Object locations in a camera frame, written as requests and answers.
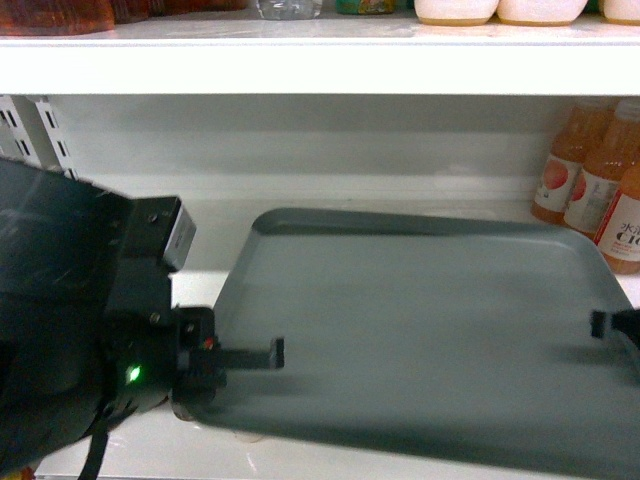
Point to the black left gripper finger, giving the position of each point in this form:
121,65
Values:
271,359

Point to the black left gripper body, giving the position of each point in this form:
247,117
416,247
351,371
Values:
199,374

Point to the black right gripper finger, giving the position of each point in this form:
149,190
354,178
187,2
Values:
625,322

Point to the grey rectangular serving tray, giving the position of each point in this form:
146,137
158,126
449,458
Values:
458,339

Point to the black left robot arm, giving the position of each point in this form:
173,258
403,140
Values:
89,333

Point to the orange juice bottle front right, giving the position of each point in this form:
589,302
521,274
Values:
618,236

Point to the peach juice bottle middle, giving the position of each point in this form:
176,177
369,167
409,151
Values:
603,169

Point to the peach juice bottle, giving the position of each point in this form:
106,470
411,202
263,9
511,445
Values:
583,131
603,169

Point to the peach juice bottle back left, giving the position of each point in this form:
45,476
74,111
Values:
583,131

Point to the white slotted shelf upright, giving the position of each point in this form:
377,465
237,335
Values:
30,131

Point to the white tub upper right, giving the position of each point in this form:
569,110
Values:
624,12

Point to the white tub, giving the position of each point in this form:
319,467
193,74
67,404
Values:
624,12
539,12
455,12

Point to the white tub upper middle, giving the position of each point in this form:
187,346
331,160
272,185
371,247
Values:
539,12

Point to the clear plastic water bottle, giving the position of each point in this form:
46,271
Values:
286,10

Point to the white tub upper left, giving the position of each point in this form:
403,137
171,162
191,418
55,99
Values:
455,12

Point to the red brown woven basket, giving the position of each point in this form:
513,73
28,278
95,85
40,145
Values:
55,18

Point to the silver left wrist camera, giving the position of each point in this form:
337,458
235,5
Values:
180,238

